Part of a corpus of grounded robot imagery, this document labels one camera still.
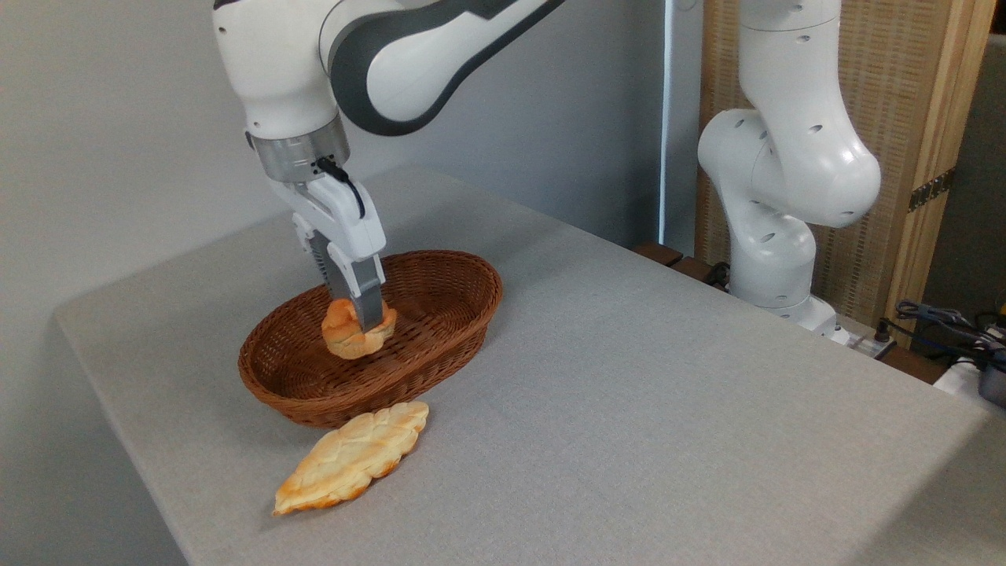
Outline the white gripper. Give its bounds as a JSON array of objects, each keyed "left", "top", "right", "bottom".
[{"left": 270, "top": 177, "right": 388, "bottom": 332}]

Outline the round muffin-shaped bread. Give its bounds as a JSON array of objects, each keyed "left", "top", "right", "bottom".
[{"left": 321, "top": 296, "right": 398, "bottom": 361}]

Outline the brown oval wicker basket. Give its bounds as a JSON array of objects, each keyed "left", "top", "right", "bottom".
[{"left": 238, "top": 250, "right": 504, "bottom": 429}]

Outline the flat leaf-shaped bread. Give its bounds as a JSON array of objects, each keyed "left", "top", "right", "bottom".
[{"left": 273, "top": 401, "right": 430, "bottom": 516}]

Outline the grey tablecloth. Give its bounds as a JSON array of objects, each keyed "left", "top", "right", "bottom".
[{"left": 55, "top": 165, "right": 1006, "bottom": 566}]

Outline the wooden woven folding screen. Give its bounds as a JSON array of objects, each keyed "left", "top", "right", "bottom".
[{"left": 696, "top": 0, "right": 997, "bottom": 348}]

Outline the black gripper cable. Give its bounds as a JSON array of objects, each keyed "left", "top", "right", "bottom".
[{"left": 314, "top": 156, "right": 367, "bottom": 220}]

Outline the dark cable bundle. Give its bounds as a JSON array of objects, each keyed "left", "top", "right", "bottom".
[{"left": 879, "top": 299, "right": 1006, "bottom": 372}]

